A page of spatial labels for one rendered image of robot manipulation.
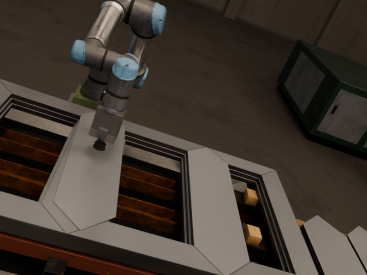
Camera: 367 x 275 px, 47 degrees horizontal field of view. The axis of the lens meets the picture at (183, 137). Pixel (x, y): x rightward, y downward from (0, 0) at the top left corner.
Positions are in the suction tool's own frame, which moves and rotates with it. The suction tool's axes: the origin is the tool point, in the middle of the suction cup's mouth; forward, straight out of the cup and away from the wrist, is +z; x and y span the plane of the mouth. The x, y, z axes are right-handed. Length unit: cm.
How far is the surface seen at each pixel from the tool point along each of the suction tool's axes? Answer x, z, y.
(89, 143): 6.6, 4.0, -4.4
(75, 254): -38.6, 10.3, 8.5
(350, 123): 351, 51, 217
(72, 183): -18.4, 4.0, -1.4
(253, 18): 1029, 73, 129
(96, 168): -6.2, 4.0, 2.3
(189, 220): -11.7, 5.7, 36.4
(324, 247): 2, 6, 87
